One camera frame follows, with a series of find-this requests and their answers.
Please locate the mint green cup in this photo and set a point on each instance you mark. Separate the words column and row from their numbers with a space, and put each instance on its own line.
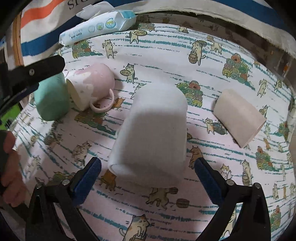
column 52, row 98

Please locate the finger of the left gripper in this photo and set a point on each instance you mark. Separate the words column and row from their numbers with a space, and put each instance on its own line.
column 45, row 68

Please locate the beige plastic cup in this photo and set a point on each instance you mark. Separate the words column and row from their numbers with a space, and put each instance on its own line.
column 240, row 118

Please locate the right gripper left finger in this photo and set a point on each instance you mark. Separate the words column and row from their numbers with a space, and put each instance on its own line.
column 43, row 222

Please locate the striped Paris cloth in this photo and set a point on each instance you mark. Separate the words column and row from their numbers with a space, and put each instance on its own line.
column 45, row 24

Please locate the baby wipes pack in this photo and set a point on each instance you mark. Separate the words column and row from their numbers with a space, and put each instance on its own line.
column 99, row 19

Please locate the left hand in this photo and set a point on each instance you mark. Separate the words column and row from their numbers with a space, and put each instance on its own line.
column 15, row 192

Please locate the cat print bed sheet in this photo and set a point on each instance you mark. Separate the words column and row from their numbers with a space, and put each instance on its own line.
column 201, row 66

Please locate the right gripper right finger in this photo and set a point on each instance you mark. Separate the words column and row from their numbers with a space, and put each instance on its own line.
column 252, row 223

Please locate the pink white ceramic mug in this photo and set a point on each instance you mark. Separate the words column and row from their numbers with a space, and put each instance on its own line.
column 92, row 84

